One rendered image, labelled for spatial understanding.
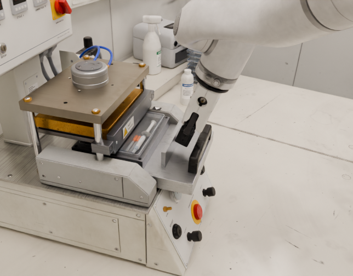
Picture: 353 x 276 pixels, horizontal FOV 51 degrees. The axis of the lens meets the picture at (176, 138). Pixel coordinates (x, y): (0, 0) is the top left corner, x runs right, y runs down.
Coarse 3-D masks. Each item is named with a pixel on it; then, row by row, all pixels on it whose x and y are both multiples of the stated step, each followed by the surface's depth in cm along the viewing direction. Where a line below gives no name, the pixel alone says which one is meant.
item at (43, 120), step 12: (132, 96) 89; (120, 108) 83; (36, 120) 80; (48, 120) 79; (60, 120) 78; (72, 120) 78; (108, 120) 79; (48, 132) 80; (60, 132) 80; (72, 132) 78; (84, 132) 78; (108, 132) 76
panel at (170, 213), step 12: (204, 180) 104; (168, 192) 83; (156, 204) 78; (168, 204) 82; (180, 204) 88; (192, 204) 93; (204, 204) 100; (168, 216) 81; (180, 216) 86; (192, 216) 92; (168, 228) 80; (192, 228) 91; (180, 240) 84; (180, 252) 83
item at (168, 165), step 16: (176, 128) 86; (160, 144) 88; (176, 144) 87; (192, 144) 88; (208, 144) 88; (160, 160) 82; (176, 160) 82; (160, 176) 78; (176, 176) 78; (192, 176) 78; (192, 192) 77
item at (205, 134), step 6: (204, 126) 87; (210, 126) 88; (204, 132) 85; (210, 132) 88; (198, 138) 83; (204, 138) 83; (210, 138) 90; (198, 144) 81; (204, 144) 82; (192, 150) 79; (198, 150) 79; (192, 156) 77; (198, 156) 78; (192, 162) 77; (198, 162) 78; (192, 168) 78
